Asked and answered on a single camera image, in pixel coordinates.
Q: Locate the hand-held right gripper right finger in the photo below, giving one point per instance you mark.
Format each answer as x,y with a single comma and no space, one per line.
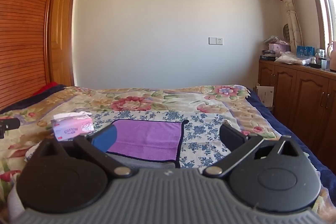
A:
229,136

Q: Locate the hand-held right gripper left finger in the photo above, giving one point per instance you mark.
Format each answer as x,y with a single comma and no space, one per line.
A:
105,140

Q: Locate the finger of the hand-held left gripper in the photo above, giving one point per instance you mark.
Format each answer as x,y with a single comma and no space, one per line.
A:
9,124

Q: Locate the purple towel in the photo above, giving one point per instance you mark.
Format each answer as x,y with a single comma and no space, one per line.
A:
147,136

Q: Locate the grey towel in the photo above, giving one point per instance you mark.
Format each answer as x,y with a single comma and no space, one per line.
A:
149,163

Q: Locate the blue floral cloth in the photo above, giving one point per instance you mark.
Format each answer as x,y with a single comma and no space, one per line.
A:
202,129

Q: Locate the pink tissue pack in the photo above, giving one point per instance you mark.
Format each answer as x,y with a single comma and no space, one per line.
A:
72,128

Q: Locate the navy blanket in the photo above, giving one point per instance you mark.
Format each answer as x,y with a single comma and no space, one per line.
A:
34,98

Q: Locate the red cloth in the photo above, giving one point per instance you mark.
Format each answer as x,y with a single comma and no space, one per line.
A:
46,87

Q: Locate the white cardboard box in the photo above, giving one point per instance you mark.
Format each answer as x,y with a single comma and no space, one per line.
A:
265,95

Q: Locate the floral bedspread bed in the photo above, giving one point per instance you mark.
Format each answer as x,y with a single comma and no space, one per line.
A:
157,99

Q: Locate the wooden cabinet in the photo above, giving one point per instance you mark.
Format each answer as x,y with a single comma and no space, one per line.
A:
302,92

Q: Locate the black book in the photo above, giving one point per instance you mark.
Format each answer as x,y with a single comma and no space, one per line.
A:
267,57

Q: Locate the clear plastic bag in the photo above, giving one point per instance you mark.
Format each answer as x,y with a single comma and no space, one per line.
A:
290,58

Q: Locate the slatted wooden wardrobe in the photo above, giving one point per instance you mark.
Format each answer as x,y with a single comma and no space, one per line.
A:
23,24

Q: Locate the pink box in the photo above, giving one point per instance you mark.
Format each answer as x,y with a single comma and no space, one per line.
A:
278,47

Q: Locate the wooden door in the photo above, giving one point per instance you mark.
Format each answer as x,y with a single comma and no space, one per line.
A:
63,29

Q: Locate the blue box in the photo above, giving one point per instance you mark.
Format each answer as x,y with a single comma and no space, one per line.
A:
305,51

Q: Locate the woven hand fan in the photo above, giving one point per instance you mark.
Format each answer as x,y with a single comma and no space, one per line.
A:
286,32

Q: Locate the pink thermos jug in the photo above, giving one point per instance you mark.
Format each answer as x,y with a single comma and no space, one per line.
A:
332,56

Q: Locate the white wall socket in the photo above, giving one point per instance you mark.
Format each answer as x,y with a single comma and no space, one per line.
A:
215,40

